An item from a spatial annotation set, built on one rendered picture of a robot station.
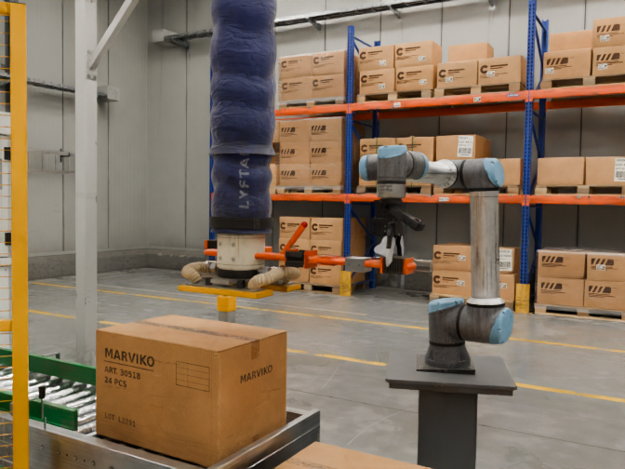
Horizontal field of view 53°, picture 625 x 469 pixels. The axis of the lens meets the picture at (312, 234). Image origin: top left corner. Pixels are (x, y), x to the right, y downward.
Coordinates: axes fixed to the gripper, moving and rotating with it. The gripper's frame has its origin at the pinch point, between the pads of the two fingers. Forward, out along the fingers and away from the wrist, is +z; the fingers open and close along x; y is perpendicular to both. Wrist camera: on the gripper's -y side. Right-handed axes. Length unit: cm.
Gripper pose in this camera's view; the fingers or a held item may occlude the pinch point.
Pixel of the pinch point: (395, 262)
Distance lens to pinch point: 198.8
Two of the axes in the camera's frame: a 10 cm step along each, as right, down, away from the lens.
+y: -8.7, -0.4, 4.9
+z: -0.2, 10.0, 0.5
